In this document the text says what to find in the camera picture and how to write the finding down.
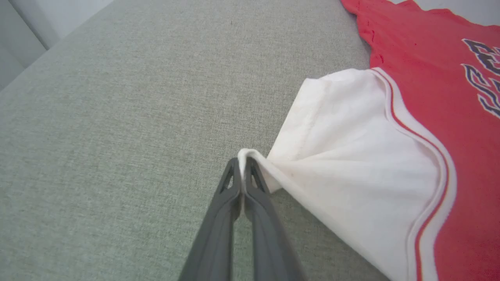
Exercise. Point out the grey fabric sofa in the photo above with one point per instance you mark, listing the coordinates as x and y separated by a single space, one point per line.
117 136

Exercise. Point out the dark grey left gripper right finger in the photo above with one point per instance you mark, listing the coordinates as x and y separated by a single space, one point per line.
269 242

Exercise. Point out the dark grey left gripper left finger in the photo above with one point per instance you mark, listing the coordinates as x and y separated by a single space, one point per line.
216 234

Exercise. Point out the red and white jersey shirt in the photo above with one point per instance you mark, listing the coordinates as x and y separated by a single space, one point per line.
371 156

